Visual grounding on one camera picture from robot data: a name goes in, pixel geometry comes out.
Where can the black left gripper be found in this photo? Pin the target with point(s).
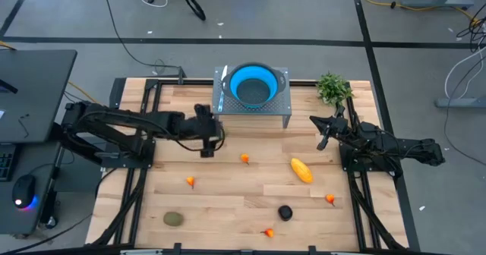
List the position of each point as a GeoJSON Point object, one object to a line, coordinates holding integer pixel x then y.
{"type": "Point", "coordinates": [197, 128]}

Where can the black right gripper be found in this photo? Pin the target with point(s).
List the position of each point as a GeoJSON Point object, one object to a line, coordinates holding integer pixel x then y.
{"type": "Point", "coordinates": [336, 126]}

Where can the dark black round fruit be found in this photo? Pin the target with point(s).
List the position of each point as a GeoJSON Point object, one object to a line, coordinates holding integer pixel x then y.
{"type": "Point", "coordinates": [285, 213]}

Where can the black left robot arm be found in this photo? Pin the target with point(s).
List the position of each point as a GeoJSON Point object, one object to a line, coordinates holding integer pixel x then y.
{"type": "Point", "coordinates": [167, 122]}

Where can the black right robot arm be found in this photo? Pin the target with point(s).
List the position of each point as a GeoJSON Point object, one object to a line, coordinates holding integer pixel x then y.
{"type": "Point", "coordinates": [417, 148]}

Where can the brown green kiwi fruit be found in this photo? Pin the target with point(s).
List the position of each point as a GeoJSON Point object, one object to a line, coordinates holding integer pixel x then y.
{"type": "Point", "coordinates": [173, 219]}

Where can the small green potted plant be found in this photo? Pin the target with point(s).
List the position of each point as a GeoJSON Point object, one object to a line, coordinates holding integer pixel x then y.
{"type": "Point", "coordinates": [333, 89]}

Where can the grey perforated metal stand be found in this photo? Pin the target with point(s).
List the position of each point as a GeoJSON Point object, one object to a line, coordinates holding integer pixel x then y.
{"type": "Point", "coordinates": [273, 105]}

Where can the blue collapsible colander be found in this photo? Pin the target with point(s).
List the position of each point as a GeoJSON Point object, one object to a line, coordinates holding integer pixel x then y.
{"type": "Point", "coordinates": [235, 80]}

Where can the black desk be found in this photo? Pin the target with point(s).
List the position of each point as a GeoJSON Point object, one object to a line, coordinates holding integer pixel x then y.
{"type": "Point", "coordinates": [38, 95]}

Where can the black computer mouse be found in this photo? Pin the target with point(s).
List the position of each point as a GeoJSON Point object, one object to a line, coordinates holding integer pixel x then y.
{"type": "Point", "coordinates": [23, 188]}

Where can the black keyboard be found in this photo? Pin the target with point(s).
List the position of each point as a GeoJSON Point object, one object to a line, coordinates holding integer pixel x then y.
{"type": "Point", "coordinates": [5, 164]}

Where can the black aluminium table frame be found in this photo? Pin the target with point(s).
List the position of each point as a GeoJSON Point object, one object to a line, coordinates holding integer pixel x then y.
{"type": "Point", "coordinates": [190, 82]}

